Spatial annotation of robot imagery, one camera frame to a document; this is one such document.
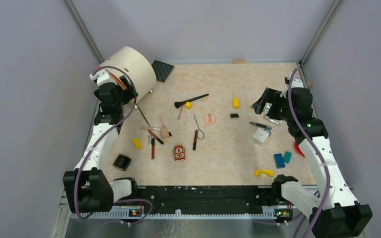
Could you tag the thin black stick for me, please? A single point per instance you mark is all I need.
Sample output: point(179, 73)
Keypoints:
point(143, 115)

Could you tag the black compact case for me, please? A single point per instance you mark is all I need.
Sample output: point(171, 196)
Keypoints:
point(122, 162)

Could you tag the yellow rectangular block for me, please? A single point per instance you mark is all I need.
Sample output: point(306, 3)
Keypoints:
point(236, 103)

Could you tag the dark red lip gloss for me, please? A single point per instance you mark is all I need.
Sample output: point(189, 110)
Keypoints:
point(195, 140)

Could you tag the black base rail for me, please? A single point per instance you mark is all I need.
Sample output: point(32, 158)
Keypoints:
point(207, 200)

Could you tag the nude concealer tube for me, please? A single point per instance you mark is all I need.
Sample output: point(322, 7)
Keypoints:
point(151, 128)

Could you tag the brown lipstick tube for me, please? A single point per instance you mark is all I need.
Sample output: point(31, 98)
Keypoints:
point(156, 137)

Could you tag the cream round drawer organizer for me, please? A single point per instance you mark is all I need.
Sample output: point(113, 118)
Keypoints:
point(136, 66)

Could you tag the pink round powder puff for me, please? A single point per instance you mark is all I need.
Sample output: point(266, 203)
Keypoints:
point(209, 119)

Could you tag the teal block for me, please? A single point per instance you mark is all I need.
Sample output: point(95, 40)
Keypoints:
point(287, 157)

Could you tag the black makeup brush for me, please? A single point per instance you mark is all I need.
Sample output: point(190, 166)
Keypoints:
point(179, 104)

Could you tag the red horseshoe toy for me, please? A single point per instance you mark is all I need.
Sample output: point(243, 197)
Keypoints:
point(297, 149)

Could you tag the wooden peg at wall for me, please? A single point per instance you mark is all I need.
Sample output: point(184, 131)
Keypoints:
point(239, 61)

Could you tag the black hair loop tool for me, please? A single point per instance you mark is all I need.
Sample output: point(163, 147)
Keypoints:
point(199, 133)

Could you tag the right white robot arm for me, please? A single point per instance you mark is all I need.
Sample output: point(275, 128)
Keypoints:
point(335, 212)

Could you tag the small yellow cube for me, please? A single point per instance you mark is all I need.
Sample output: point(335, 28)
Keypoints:
point(188, 105)

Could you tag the yellow arch block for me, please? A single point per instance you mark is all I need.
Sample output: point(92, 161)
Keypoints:
point(268, 173)

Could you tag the black foam pad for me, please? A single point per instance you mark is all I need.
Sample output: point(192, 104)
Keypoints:
point(162, 70)

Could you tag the red owl number toy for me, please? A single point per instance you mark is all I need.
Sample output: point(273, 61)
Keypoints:
point(179, 152)

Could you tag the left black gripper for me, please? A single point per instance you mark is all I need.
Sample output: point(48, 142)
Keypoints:
point(129, 93)

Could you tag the yellow wedge block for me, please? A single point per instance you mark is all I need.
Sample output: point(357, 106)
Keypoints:
point(136, 142)

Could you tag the beige makeup sponge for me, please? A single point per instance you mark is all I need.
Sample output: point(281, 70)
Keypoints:
point(164, 132)

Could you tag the blue lego brick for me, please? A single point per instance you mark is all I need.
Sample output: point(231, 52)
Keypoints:
point(279, 161)

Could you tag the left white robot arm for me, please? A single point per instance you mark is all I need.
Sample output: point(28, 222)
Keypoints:
point(87, 189)

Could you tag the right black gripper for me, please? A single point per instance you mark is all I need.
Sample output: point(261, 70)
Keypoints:
point(270, 95)

